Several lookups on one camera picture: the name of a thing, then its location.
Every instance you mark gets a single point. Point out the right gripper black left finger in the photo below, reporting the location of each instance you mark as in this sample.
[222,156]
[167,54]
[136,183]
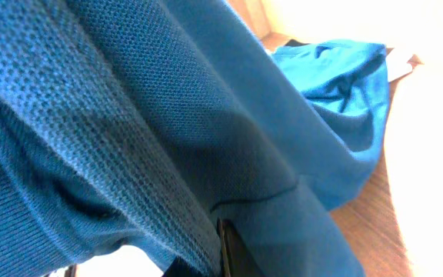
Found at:
[69,271]

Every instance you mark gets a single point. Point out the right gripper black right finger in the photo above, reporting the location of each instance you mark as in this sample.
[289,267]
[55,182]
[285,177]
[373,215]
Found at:
[236,259]

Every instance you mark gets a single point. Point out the dark blue polo shirt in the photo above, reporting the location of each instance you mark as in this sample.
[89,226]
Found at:
[144,122]

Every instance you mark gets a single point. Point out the white shirt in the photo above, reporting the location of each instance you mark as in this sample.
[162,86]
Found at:
[400,62]

